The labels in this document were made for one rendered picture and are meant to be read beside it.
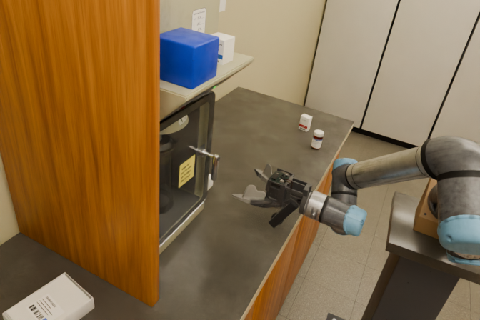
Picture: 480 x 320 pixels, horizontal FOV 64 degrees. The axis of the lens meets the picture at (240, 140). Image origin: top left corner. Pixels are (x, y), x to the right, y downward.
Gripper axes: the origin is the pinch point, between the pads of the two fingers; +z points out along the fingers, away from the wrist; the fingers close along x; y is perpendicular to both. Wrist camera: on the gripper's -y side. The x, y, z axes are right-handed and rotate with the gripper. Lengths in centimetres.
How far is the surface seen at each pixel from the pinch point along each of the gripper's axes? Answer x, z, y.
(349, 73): -283, 24, -55
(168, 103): 27.2, 6.8, 34.2
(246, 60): -0.9, 3.8, 36.7
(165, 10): 19, 14, 50
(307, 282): -77, -16, -115
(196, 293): 25.8, -1.7, -20.1
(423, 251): -28, -55, -21
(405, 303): -32, -58, -51
